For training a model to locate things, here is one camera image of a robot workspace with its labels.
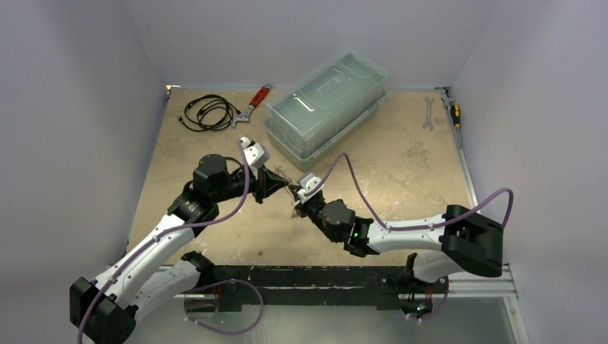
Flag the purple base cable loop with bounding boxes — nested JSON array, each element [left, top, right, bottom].
[[183, 278, 265, 335]]

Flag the silver open-end spanner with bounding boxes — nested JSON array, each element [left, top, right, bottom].
[[422, 96, 434, 131]]

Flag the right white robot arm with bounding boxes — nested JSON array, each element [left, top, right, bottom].
[[289, 185, 503, 292]]

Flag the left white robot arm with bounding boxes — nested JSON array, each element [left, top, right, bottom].
[[69, 144, 288, 343]]

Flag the clear plastic storage box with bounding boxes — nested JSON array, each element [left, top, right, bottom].
[[263, 52, 389, 172]]

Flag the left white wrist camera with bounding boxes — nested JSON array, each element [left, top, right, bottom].
[[239, 137, 270, 169]]

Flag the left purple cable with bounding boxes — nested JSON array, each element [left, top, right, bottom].
[[77, 140, 252, 344]]

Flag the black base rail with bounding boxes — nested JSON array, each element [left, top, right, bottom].
[[199, 265, 448, 312]]

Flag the coiled black cable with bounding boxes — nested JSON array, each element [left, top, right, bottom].
[[178, 94, 241, 133]]

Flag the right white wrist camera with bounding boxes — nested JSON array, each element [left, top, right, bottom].
[[297, 172, 324, 198]]

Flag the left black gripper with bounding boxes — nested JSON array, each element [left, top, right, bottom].
[[212, 163, 288, 204]]

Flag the yellow black screwdriver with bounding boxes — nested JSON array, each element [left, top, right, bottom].
[[450, 104, 462, 148]]

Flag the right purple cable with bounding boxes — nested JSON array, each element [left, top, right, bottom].
[[303, 153, 515, 233]]

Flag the white oval keyring holder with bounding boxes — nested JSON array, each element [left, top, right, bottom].
[[272, 166, 301, 219]]

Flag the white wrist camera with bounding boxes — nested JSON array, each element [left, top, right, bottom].
[[297, 172, 324, 198], [239, 137, 270, 169]]

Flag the red handled adjustable wrench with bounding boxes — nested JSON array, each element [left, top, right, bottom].
[[230, 84, 272, 128]]

